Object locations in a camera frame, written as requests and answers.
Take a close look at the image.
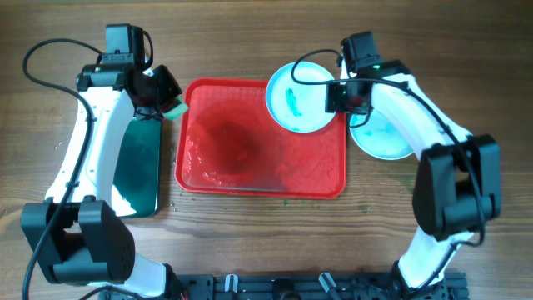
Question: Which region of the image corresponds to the green yellow sponge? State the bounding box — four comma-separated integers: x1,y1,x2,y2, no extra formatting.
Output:
162,98,188,121

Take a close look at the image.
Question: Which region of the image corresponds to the light blue plate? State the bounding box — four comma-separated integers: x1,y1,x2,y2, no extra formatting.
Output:
265,62,336,133
348,110,413,160

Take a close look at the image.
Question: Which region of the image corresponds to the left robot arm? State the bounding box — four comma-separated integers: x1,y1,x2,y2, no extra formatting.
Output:
21,63,188,299

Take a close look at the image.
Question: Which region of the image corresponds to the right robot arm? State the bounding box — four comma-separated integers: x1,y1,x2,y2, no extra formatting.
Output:
328,61,501,296

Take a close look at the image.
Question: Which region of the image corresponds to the black water tray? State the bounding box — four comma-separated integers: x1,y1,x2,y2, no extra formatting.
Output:
112,119,162,218

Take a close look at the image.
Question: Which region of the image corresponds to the red plastic tray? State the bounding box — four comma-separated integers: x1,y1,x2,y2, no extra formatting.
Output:
174,78,346,199

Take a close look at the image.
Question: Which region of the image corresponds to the right black cable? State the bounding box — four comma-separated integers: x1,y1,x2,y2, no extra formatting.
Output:
290,48,486,293

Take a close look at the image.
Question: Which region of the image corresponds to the black cable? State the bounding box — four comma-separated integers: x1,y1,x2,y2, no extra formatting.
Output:
21,37,153,300
290,48,486,293

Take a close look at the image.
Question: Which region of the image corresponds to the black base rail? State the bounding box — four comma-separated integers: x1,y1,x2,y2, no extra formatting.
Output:
97,272,470,300

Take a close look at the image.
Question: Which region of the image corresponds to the left black cable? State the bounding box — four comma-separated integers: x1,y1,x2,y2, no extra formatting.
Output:
21,37,153,300

